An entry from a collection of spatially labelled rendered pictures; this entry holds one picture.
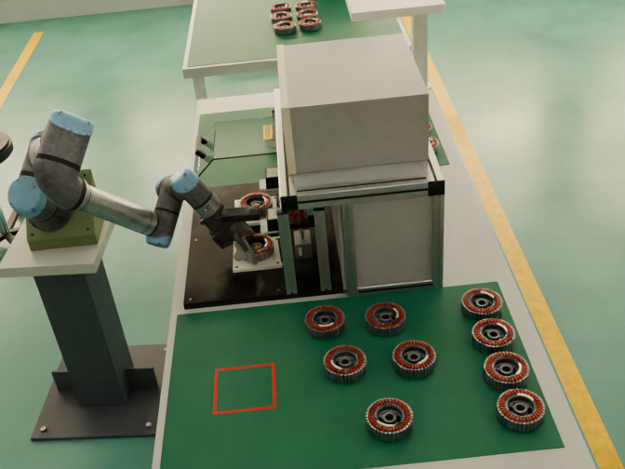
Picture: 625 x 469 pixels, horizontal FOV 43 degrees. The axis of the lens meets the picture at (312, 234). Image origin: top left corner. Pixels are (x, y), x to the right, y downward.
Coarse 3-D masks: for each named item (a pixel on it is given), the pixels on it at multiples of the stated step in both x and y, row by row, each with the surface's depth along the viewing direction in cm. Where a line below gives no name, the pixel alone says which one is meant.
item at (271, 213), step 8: (272, 208) 242; (272, 216) 239; (288, 216) 242; (296, 216) 242; (304, 216) 242; (264, 224) 243; (272, 224) 238; (296, 224) 239; (304, 224) 239; (312, 224) 239; (264, 232) 240; (272, 232) 240
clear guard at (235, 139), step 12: (240, 120) 260; (252, 120) 259; (264, 120) 259; (216, 132) 255; (228, 132) 254; (240, 132) 253; (252, 132) 253; (216, 144) 248; (228, 144) 247; (240, 144) 247; (252, 144) 246; (264, 144) 245; (276, 144) 245; (216, 156) 242; (228, 156) 241; (240, 156) 241; (204, 168) 243
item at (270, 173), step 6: (270, 168) 262; (276, 168) 261; (270, 174) 259; (276, 174) 258; (264, 180) 264; (270, 180) 258; (276, 180) 258; (264, 186) 261; (270, 186) 259; (276, 186) 259
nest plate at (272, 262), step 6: (276, 240) 252; (276, 246) 250; (234, 252) 249; (276, 252) 247; (270, 258) 245; (276, 258) 245; (234, 264) 244; (240, 264) 244; (246, 264) 243; (252, 264) 243; (258, 264) 243; (264, 264) 243; (270, 264) 242; (276, 264) 242; (234, 270) 242; (240, 270) 242; (246, 270) 242; (252, 270) 242
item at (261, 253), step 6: (252, 234) 249; (258, 234) 249; (264, 234) 250; (246, 240) 248; (252, 240) 249; (258, 240) 249; (264, 240) 247; (270, 240) 246; (252, 246) 246; (264, 246) 244; (270, 246) 244; (258, 252) 242; (264, 252) 242; (270, 252) 244; (258, 258) 243; (264, 258) 243
